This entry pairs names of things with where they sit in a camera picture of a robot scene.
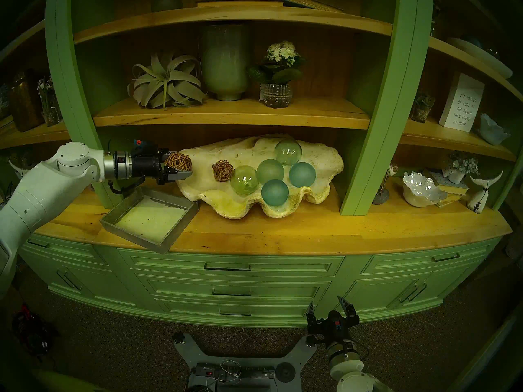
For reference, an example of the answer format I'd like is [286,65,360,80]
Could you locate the dark green sphere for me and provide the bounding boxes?
[151,0,183,13]

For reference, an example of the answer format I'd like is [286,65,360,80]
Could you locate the pale blue wavy bowl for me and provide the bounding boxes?
[479,113,511,146]

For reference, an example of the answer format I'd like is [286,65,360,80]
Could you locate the small bird figurine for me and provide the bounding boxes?
[372,163,399,205]

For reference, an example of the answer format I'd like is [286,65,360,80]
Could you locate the white flowers white pot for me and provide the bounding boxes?
[442,151,479,185]

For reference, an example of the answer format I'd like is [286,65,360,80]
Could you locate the clear green glass ball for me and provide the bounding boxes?
[230,165,260,196]

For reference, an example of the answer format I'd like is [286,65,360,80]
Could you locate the small flowers glass vase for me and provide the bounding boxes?
[37,77,63,127]

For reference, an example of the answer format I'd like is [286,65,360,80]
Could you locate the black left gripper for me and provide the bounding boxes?
[131,148,194,185]

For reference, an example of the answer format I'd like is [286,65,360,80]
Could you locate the tan cover book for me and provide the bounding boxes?
[434,192,461,208]

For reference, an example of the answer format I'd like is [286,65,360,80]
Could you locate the flat wooden board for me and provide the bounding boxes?
[197,0,284,8]

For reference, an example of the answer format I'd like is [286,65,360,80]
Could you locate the green wooden shelf cabinet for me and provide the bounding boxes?
[0,0,523,328]

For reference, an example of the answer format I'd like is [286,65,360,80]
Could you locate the white shell shaped bowl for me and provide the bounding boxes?
[402,171,448,208]

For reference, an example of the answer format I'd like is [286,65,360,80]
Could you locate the white flower plant glass pot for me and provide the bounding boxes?
[246,41,307,109]

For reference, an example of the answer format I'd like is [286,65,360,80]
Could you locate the thin white cable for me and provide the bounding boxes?
[206,359,242,392]

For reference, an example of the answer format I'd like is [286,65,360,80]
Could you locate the frosted pale green glass ball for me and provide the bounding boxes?
[256,158,285,185]

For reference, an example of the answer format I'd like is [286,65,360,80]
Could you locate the brown wicker ball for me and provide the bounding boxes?
[212,160,234,182]
[165,151,192,172]

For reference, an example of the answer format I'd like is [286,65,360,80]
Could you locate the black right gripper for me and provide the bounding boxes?
[306,296,361,345]

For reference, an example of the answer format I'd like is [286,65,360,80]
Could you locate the black power strip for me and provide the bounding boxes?
[195,363,275,379]

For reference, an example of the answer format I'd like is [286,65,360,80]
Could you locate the tall green ceramic vase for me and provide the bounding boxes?
[199,23,252,102]

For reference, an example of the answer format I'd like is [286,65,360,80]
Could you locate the grey green air plant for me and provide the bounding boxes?
[127,50,208,110]

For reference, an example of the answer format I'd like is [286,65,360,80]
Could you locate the grey square tray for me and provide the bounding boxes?
[100,186,199,255]

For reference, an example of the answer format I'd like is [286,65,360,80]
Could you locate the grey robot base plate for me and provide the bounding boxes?
[172,332,318,392]

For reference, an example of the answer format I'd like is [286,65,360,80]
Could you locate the black red floor device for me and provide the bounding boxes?
[11,303,60,357]

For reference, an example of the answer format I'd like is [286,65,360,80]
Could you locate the white whale tail figurine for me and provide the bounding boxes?
[467,170,503,214]
[8,158,34,180]

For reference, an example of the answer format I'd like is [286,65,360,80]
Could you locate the grey cover book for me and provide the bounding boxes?
[423,169,469,192]

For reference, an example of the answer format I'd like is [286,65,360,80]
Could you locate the giant clam shell bowl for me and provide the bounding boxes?
[171,134,344,219]

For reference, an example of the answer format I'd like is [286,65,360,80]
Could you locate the frosted teal glass ball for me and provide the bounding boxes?
[289,162,317,188]
[261,179,289,207]

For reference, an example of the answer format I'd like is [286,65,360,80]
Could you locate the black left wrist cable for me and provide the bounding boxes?
[107,138,147,196]

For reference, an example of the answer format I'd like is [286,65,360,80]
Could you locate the brown glass bottle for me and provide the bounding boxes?
[9,70,45,132]

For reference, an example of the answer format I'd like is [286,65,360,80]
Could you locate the white beach quote sign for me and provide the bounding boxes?
[438,72,485,133]

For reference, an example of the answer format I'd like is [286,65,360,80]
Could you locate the large white dish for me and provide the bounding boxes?
[446,37,513,79]

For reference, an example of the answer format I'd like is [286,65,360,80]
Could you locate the small plant dark pot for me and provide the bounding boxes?
[411,91,436,123]

